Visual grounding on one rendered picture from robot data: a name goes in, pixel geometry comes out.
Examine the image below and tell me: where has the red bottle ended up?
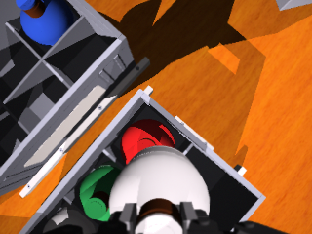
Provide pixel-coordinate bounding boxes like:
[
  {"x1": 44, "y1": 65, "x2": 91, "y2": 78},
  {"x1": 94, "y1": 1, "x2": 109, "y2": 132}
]
[{"x1": 120, "y1": 119, "x2": 176, "y2": 164}]

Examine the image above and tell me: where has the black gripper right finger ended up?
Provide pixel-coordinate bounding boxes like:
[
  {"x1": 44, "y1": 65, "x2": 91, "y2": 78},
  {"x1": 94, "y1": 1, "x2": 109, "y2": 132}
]
[{"x1": 179, "y1": 201, "x2": 289, "y2": 234}]

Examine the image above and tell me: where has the green bottle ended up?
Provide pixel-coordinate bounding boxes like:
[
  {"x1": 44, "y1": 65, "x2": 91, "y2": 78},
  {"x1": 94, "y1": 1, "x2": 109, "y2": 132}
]
[{"x1": 79, "y1": 161, "x2": 122, "y2": 221}]

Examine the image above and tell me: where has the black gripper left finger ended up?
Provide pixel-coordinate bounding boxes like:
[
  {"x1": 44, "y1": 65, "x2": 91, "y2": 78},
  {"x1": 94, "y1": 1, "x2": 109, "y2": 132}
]
[{"x1": 42, "y1": 203, "x2": 137, "y2": 234}]

